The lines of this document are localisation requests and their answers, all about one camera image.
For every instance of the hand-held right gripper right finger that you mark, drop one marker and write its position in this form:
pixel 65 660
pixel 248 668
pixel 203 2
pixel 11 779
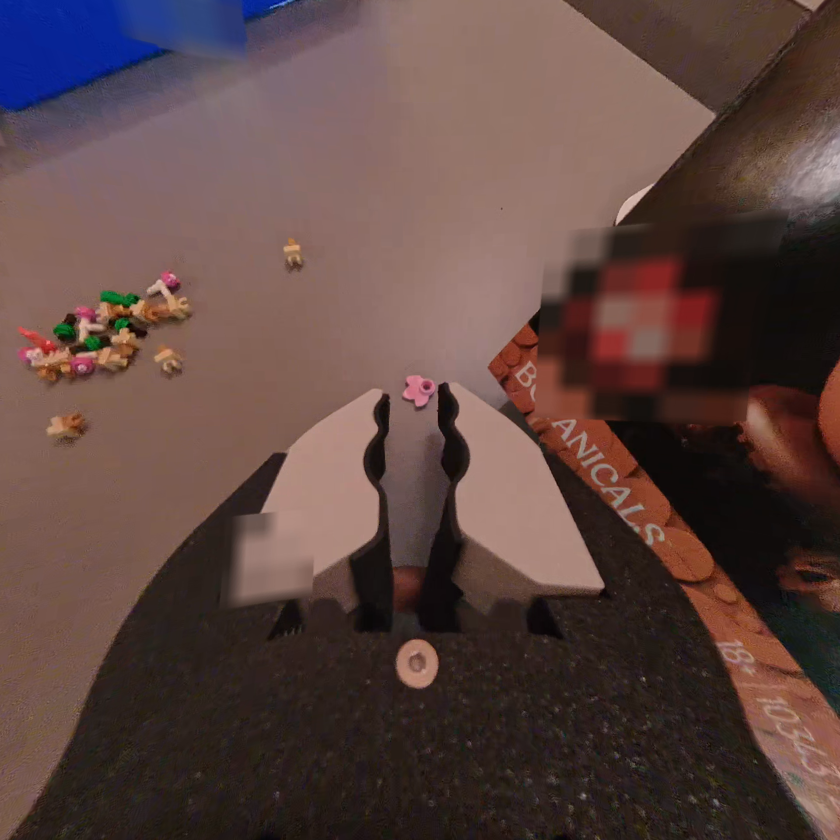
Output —
pixel 518 512

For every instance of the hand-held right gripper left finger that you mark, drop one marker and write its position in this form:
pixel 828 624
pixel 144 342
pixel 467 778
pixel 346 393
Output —
pixel 328 485

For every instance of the pink flower brick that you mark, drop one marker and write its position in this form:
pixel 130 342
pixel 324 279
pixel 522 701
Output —
pixel 418 389

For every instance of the blue plastic bin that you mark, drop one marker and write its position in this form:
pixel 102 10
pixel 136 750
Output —
pixel 52 59

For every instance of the grey desk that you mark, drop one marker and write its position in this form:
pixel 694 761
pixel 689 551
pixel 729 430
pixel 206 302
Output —
pixel 394 197

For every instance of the dark toy brick set box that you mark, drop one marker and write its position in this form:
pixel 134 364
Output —
pixel 722 492

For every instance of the pile of mixed small bricks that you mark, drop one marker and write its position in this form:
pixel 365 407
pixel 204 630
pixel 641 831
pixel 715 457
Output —
pixel 98 328

